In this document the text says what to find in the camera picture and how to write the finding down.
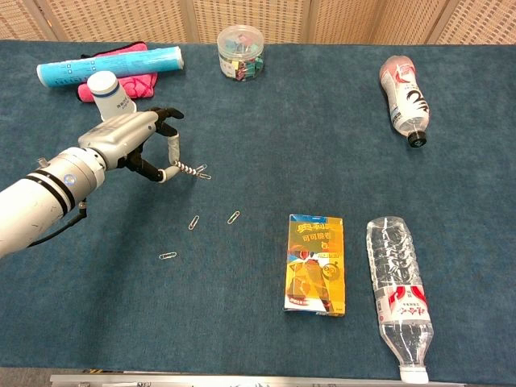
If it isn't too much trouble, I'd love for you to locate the aluminium frame rail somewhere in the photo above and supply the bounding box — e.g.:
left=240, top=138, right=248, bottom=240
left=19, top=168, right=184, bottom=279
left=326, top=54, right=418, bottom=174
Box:
left=49, top=372, right=467, bottom=387

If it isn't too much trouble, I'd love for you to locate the woven folding screen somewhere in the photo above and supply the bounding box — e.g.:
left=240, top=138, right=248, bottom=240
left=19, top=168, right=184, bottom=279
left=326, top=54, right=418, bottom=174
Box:
left=0, top=0, right=516, bottom=45

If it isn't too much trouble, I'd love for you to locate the white capped water bottle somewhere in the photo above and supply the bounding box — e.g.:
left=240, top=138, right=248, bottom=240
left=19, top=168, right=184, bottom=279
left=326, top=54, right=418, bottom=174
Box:
left=365, top=216, right=435, bottom=385

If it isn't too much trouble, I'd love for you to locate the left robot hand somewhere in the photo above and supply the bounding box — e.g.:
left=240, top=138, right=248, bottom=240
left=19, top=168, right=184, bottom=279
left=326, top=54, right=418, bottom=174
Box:
left=77, top=106, right=185, bottom=185

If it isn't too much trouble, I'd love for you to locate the white paper cup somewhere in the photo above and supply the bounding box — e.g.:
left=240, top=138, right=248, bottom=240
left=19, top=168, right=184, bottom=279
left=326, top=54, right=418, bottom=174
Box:
left=86, top=70, right=138, bottom=122

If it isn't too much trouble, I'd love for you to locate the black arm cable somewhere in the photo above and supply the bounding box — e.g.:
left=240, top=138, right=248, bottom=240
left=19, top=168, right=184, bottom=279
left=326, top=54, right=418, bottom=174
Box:
left=28, top=198, right=89, bottom=248

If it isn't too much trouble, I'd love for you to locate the clear jar of binder clips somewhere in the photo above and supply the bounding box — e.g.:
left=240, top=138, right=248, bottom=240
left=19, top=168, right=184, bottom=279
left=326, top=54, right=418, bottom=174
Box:
left=216, top=24, right=265, bottom=82

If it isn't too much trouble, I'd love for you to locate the black capped drink bottle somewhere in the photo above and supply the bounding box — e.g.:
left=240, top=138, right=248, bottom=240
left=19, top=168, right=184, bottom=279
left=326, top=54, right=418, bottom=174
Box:
left=378, top=55, right=431, bottom=148

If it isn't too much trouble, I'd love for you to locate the yellow snack box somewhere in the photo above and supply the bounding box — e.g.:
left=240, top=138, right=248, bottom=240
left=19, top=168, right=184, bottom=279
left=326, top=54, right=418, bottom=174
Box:
left=283, top=214, right=347, bottom=318

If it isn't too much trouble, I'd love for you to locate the light blue rolled tube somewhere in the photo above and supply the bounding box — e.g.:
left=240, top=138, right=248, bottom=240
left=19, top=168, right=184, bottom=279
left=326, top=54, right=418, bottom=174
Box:
left=35, top=45, right=185, bottom=88

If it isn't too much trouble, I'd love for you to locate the pink cloth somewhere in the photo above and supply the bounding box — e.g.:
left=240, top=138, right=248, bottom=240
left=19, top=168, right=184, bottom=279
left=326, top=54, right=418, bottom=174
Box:
left=77, top=40, right=159, bottom=103

